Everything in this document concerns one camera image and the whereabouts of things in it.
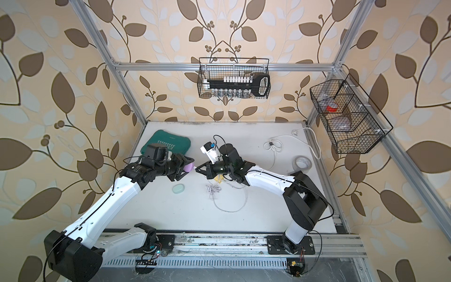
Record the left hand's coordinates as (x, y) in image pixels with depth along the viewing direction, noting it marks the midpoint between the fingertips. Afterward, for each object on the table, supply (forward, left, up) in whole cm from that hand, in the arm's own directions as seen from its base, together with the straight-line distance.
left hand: (191, 161), depth 75 cm
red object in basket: (+22, -63, +12) cm, 68 cm away
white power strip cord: (+25, -45, -20) cm, 55 cm away
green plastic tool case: (+23, +16, -16) cm, 32 cm away
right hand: (-2, -2, -4) cm, 5 cm away
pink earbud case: (-2, +1, -2) cm, 3 cm away
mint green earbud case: (-3, +10, -21) cm, 23 cm away
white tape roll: (+12, -58, -20) cm, 62 cm away
